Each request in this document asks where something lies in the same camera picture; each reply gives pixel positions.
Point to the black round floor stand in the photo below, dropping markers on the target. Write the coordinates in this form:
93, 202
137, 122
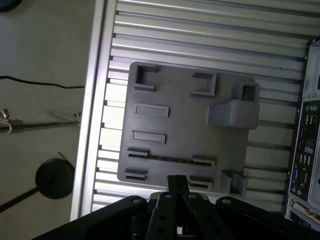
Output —
53, 178

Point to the black RAM stick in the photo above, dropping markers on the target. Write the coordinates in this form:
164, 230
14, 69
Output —
172, 159

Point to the grey plastic parts rack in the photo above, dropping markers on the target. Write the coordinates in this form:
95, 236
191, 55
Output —
185, 125

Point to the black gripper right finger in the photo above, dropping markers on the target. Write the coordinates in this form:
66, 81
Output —
207, 220

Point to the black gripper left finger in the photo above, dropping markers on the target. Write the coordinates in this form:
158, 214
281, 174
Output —
160, 215

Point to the black PC case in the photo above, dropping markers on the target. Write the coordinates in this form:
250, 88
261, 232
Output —
307, 150

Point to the dark round floor object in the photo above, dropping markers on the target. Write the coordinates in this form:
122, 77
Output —
7, 3

